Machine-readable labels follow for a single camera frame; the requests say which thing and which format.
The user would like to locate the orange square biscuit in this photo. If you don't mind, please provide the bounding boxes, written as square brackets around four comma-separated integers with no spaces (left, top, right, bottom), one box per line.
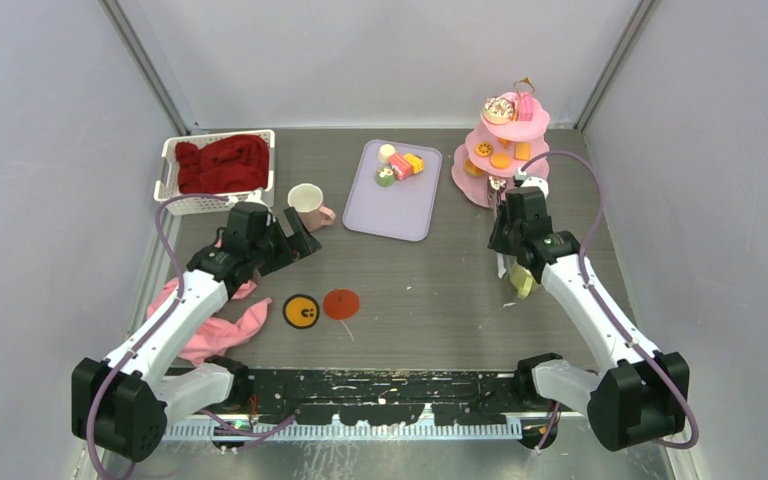
[514,142,532,162]

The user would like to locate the white plastic basket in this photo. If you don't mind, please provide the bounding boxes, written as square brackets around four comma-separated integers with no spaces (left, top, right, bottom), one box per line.
[153,129,276,216]

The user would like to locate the red tomato coaster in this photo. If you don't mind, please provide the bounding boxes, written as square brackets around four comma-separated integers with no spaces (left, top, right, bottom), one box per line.
[322,289,360,321]

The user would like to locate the orange round bun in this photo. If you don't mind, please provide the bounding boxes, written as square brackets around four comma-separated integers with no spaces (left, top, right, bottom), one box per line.
[463,158,487,178]

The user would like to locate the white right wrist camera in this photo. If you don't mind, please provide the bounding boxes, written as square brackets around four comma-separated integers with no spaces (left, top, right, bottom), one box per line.
[513,172,549,197]

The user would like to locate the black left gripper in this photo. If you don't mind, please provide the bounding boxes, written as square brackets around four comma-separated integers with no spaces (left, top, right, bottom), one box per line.
[249,207,319,276]

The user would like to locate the yellow-green mug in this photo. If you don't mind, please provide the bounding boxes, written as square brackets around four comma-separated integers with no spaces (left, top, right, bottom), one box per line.
[508,264,540,299]

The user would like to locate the pink three-tier cake stand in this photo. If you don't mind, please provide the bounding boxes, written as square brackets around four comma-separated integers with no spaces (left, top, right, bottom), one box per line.
[451,77,550,209]

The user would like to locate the black yellow face coaster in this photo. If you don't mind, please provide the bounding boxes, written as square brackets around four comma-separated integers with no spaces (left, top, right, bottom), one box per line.
[282,294,320,330]

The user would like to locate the dark red towel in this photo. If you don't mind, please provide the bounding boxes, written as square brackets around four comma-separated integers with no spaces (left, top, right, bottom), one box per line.
[174,134,269,194]

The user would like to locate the sprinkled donut cake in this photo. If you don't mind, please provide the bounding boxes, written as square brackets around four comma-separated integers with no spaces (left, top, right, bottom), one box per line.
[481,96,517,125]

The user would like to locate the yellow pink layered cake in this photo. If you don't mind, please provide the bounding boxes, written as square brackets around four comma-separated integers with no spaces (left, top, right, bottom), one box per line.
[389,153,425,181]

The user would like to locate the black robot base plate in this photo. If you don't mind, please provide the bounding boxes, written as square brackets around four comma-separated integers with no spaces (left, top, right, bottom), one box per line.
[187,367,581,429]

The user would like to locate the round orange lattice cookie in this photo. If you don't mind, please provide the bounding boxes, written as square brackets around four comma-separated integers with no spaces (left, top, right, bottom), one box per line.
[474,142,494,158]

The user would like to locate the cream cylinder cake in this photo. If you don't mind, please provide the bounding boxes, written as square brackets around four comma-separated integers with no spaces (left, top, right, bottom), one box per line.
[376,143,396,164]

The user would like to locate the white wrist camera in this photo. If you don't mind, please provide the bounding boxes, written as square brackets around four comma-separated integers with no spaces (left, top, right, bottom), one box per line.
[513,172,549,197]
[244,189,272,208]

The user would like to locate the pink cloth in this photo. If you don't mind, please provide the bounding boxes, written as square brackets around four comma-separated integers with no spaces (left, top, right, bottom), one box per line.
[145,275,273,366]

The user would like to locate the lavender serving tray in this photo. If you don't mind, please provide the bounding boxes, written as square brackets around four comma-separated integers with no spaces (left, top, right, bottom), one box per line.
[342,139,443,242]

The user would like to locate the pink mug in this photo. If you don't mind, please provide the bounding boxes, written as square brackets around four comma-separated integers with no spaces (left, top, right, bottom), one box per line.
[287,183,336,232]

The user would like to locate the green round cake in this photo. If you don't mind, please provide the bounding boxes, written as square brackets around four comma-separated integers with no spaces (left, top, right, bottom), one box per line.
[374,167,397,187]

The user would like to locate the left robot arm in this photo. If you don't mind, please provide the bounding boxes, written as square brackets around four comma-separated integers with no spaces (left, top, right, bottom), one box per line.
[71,201,321,462]

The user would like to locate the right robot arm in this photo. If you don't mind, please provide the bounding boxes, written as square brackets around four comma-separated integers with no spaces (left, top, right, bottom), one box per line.
[488,187,692,452]

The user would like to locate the pink square cake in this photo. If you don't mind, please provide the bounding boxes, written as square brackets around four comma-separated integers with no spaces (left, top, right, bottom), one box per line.
[517,92,535,122]

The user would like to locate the chocolate cake slice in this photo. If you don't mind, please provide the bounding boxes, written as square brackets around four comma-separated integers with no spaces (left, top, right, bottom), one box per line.
[487,176,507,194]

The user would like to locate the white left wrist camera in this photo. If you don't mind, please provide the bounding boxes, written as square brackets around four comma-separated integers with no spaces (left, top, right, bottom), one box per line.
[244,189,272,208]

